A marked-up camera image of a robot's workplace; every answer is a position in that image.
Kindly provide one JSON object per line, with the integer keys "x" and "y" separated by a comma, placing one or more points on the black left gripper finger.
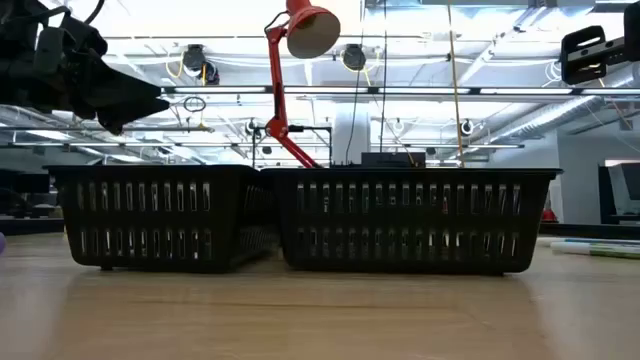
{"x": 125, "y": 95}
{"x": 120, "y": 124}

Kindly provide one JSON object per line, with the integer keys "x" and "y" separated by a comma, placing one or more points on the black slotted plastic basket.
{"x": 150, "y": 220}
{"x": 400, "y": 220}

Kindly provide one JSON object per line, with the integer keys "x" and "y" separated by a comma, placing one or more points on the blue dry-erase marker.
{"x": 600, "y": 241}

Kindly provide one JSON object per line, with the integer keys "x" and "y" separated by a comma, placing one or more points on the dark desk furniture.
{"x": 20, "y": 185}

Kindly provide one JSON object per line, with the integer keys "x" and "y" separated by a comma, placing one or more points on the black desk partition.
{"x": 602, "y": 200}

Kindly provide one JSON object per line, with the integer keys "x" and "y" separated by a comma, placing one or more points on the small red object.
{"x": 550, "y": 216}

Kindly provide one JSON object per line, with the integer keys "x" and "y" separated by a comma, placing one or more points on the red desk lamp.
{"x": 315, "y": 35}

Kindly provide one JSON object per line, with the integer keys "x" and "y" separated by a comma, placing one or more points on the long ceiling light bar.
{"x": 325, "y": 90}

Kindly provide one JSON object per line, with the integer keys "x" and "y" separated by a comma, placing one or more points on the black box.
{"x": 392, "y": 160}

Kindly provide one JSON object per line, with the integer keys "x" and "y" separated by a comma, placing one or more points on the silver ventilation duct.
{"x": 575, "y": 107}

